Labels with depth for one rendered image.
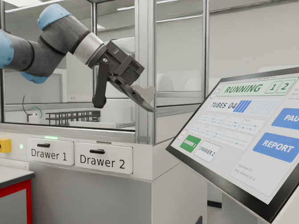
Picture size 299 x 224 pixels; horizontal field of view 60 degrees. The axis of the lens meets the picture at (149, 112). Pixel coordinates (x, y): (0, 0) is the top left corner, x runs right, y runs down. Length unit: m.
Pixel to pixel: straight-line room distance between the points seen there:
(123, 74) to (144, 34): 0.42
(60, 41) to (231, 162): 0.47
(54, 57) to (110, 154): 0.56
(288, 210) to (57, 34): 0.58
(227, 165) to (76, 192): 0.90
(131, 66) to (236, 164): 0.34
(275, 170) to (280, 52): 3.70
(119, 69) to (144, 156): 0.50
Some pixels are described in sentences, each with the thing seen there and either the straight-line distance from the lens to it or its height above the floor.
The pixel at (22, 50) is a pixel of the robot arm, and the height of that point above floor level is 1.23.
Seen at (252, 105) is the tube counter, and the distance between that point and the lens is 0.64.
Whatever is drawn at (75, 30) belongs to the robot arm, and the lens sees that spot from 0.67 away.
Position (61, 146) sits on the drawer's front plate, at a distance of 1.30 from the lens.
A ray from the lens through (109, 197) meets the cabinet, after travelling 1.20.
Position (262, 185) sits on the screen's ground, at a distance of 0.46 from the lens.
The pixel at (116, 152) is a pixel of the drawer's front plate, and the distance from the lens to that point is 1.10.
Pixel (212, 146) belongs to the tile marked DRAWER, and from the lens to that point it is 0.64.
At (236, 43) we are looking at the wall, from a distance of 4.24.
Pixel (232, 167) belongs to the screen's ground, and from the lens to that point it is 0.53.
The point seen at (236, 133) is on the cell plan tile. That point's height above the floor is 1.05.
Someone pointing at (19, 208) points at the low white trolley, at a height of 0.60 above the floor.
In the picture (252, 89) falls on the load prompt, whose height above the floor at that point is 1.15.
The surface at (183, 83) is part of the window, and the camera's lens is 1.43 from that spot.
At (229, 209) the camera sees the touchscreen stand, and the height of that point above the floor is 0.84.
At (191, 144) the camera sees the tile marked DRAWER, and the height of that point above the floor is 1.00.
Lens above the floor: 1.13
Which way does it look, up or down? 3 degrees down
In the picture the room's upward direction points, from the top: straight up
